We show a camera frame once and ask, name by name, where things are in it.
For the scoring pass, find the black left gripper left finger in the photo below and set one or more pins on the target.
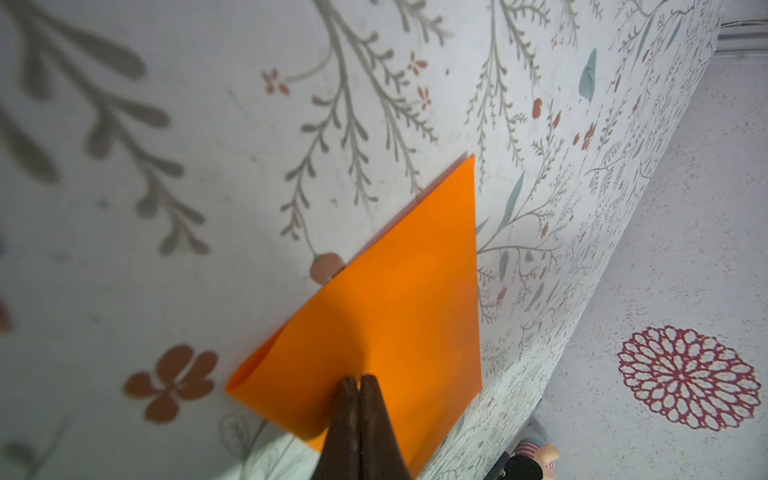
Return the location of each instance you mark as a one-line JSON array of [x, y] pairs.
[[340, 456]]

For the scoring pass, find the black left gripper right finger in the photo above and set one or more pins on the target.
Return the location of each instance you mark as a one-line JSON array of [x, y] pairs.
[[380, 456]]

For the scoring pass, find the orange square paper sheet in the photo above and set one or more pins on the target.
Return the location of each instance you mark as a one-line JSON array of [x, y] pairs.
[[405, 311]]

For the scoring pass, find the boy face plush toy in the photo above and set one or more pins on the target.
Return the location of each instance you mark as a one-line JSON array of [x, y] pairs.
[[531, 459]]

